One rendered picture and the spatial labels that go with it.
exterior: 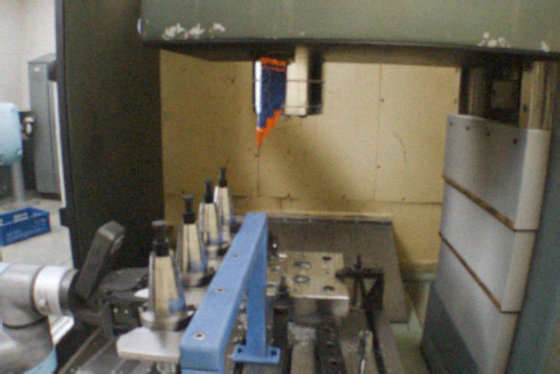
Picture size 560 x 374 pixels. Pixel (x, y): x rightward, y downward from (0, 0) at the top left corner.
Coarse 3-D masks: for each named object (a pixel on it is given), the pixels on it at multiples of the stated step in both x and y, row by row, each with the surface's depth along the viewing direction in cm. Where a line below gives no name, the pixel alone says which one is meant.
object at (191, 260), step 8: (184, 224) 56; (192, 224) 56; (184, 232) 56; (192, 232) 56; (200, 232) 57; (184, 240) 56; (192, 240) 56; (200, 240) 57; (184, 248) 56; (192, 248) 56; (200, 248) 57; (176, 256) 57; (184, 256) 56; (192, 256) 56; (200, 256) 57; (176, 264) 57; (184, 264) 56; (192, 264) 56; (200, 264) 57; (184, 272) 56; (192, 272) 56; (200, 272) 57
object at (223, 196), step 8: (216, 192) 78; (224, 192) 77; (216, 200) 78; (224, 200) 77; (224, 208) 78; (232, 208) 79; (224, 216) 78; (232, 216) 79; (224, 224) 78; (232, 224) 79
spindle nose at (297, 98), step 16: (256, 64) 88; (288, 64) 85; (304, 64) 85; (320, 64) 88; (256, 80) 90; (288, 80) 86; (304, 80) 86; (320, 80) 89; (256, 96) 90; (288, 96) 86; (304, 96) 87; (320, 96) 89; (256, 112) 91; (288, 112) 87; (304, 112) 88; (320, 112) 91
